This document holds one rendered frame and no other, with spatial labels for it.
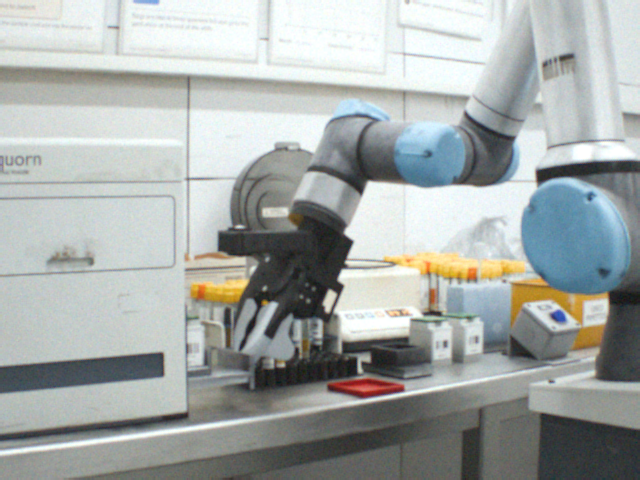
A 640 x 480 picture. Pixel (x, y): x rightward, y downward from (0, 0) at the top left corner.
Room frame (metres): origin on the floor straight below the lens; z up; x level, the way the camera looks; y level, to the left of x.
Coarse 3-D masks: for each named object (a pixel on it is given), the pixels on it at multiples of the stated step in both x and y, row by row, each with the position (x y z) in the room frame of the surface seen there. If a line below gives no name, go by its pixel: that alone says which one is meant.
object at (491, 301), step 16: (448, 288) 1.64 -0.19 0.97; (464, 288) 1.61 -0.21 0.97; (480, 288) 1.63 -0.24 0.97; (496, 288) 1.65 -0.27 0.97; (448, 304) 1.64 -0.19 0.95; (464, 304) 1.61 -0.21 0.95; (480, 304) 1.63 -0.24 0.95; (496, 304) 1.65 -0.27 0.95; (480, 320) 1.63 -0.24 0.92; (496, 320) 1.65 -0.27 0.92; (496, 336) 1.65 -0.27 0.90
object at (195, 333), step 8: (192, 320) 1.20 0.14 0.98; (192, 328) 1.19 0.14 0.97; (200, 328) 1.20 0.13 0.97; (192, 336) 1.19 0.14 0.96; (200, 336) 1.20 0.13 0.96; (192, 344) 1.19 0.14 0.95; (200, 344) 1.20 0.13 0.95; (192, 352) 1.19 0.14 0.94; (200, 352) 1.20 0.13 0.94; (192, 360) 1.19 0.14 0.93; (200, 360) 1.20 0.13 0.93
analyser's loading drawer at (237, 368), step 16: (208, 352) 1.20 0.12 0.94; (224, 352) 1.27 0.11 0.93; (240, 352) 1.25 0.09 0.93; (192, 368) 1.19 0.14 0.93; (208, 368) 1.20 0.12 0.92; (224, 368) 1.25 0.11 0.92; (240, 368) 1.24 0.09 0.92; (192, 384) 1.18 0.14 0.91; (208, 384) 1.20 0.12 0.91; (224, 384) 1.21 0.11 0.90; (240, 384) 1.25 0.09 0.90
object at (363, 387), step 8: (328, 384) 1.33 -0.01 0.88; (336, 384) 1.34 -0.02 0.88; (344, 384) 1.35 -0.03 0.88; (352, 384) 1.36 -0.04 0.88; (360, 384) 1.36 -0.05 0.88; (368, 384) 1.36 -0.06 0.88; (376, 384) 1.36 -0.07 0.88; (384, 384) 1.35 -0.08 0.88; (392, 384) 1.34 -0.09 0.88; (400, 384) 1.33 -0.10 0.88; (344, 392) 1.31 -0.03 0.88; (352, 392) 1.30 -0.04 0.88; (360, 392) 1.29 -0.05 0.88; (368, 392) 1.29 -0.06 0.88; (376, 392) 1.30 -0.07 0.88; (384, 392) 1.31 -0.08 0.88; (392, 392) 1.31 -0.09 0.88
